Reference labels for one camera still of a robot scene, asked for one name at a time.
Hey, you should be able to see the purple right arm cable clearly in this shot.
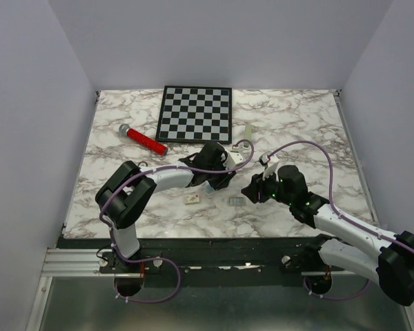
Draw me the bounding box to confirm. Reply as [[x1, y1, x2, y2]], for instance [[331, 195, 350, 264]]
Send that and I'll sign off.
[[262, 139, 414, 300]]

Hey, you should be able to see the grey staple strip tray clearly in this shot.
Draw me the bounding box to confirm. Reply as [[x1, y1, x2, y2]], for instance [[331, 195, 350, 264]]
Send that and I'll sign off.
[[227, 197, 246, 207]]

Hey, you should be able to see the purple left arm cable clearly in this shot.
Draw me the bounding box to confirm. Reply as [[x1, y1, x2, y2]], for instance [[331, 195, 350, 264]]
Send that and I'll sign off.
[[99, 139, 255, 304]]

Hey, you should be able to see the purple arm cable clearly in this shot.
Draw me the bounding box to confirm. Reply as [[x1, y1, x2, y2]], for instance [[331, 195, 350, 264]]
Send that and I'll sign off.
[[262, 139, 414, 300], [99, 139, 255, 304]]

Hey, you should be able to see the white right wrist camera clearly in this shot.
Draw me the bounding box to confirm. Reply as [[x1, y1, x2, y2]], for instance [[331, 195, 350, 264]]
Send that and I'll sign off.
[[259, 152, 279, 180]]

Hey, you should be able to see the small staple box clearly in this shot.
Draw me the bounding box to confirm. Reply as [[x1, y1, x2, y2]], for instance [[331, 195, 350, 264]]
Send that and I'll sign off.
[[184, 194, 200, 205]]

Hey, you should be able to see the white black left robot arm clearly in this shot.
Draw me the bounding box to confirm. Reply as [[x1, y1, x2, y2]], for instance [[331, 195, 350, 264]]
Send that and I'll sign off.
[[95, 141, 244, 272]]

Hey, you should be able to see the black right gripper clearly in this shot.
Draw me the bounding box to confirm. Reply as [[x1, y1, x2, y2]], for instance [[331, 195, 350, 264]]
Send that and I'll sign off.
[[240, 165, 294, 206]]

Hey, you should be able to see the aluminium rail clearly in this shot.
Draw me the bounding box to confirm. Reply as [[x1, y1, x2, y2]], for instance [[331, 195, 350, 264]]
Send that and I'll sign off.
[[41, 249, 108, 277], [301, 270, 353, 277]]

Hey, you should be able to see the pale green stapler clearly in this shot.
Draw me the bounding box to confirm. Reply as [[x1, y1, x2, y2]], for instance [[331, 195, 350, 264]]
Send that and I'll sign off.
[[244, 124, 253, 141]]

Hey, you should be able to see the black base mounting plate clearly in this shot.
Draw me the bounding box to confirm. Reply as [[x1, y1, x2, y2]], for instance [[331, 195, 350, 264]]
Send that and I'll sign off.
[[55, 237, 370, 287]]

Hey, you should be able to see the black white chessboard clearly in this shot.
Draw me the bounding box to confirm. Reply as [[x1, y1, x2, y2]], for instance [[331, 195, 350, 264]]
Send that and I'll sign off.
[[155, 86, 233, 145]]

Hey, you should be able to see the aluminium rail left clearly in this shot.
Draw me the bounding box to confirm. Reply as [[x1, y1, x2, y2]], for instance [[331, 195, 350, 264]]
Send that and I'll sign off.
[[41, 249, 108, 277]]

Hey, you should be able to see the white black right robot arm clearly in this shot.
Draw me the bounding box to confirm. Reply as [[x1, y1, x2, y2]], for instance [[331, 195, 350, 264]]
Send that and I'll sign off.
[[241, 165, 414, 306]]

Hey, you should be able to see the red glitter toy microphone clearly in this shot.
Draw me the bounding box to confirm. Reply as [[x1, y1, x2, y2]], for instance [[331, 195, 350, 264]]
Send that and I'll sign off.
[[119, 124, 168, 156]]

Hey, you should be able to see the aluminium rail right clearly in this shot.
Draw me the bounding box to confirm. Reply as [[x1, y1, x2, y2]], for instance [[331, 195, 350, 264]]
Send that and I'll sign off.
[[301, 270, 353, 277]]

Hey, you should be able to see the light blue stapler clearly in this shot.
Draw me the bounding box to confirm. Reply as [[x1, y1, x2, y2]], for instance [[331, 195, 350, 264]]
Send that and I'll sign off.
[[204, 185, 215, 195]]

